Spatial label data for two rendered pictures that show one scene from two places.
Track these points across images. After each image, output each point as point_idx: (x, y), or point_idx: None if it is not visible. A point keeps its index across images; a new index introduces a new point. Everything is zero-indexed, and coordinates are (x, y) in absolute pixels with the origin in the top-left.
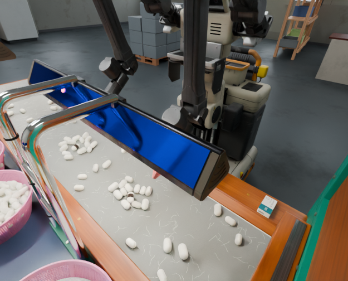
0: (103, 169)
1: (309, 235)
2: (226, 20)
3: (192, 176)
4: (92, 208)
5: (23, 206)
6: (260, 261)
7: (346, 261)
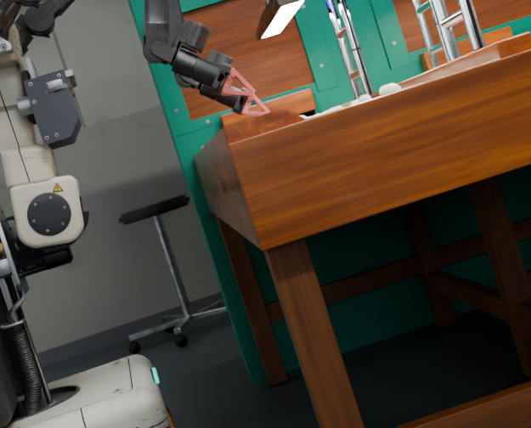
0: None
1: (229, 111)
2: (19, 36)
3: None
4: None
5: None
6: (267, 102)
7: (260, 50)
